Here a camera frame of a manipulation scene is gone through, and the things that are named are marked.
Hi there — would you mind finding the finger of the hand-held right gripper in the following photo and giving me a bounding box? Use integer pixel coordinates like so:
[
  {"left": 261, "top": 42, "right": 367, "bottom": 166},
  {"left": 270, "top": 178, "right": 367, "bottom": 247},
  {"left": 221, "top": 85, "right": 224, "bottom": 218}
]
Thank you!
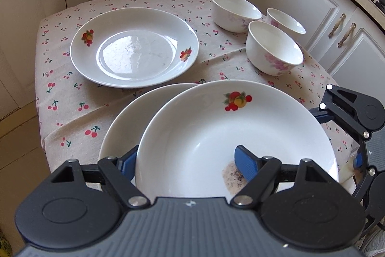
[
  {"left": 352, "top": 154, "right": 378, "bottom": 204},
  {"left": 310, "top": 84, "right": 366, "bottom": 142}
]

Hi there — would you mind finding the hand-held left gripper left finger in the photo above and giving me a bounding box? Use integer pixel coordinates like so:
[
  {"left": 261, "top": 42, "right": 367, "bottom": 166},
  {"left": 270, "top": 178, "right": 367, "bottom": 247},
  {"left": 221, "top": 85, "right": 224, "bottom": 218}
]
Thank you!
[{"left": 51, "top": 145, "right": 151, "bottom": 209}]

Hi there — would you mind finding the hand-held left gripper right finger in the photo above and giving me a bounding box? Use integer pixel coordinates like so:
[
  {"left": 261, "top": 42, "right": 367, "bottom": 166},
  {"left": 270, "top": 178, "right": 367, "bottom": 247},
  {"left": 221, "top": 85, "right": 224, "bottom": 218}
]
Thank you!
[{"left": 231, "top": 145, "right": 334, "bottom": 208}]

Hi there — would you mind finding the white floral bowl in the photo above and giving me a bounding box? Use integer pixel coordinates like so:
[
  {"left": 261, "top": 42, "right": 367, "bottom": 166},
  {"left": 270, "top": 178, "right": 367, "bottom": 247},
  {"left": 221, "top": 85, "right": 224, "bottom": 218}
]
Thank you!
[
  {"left": 266, "top": 8, "right": 307, "bottom": 42},
  {"left": 246, "top": 20, "right": 304, "bottom": 76},
  {"left": 210, "top": 0, "right": 262, "bottom": 33}
]

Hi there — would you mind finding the cherry print tablecloth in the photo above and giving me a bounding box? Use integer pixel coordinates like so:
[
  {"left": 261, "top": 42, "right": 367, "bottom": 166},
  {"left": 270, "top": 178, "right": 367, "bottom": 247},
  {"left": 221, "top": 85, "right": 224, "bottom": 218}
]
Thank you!
[{"left": 34, "top": 0, "right": 361, "bottom": 185}]

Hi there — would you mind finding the white fruit print plate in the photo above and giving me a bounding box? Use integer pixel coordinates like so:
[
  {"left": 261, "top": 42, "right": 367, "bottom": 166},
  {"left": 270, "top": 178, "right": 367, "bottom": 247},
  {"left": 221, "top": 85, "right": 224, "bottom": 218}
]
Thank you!
[
  {"left": 135, "top": 80, "right": 339, "bottom": 198},
  {"left": 98, "top": 83, "right": 203, "bottom": 162},
  {"left": 70, "top": 8, "right": 199, "bottom": 88}
]

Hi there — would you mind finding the bronze cabinet handle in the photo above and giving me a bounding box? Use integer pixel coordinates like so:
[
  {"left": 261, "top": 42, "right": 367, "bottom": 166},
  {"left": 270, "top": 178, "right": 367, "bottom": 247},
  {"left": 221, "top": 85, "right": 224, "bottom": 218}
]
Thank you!
[
  {"left": 337, "top": 23, "right": 356, "bottom": 49},
  {"left": 328, "top": 13, "right": 347, "bottom": 39}
]

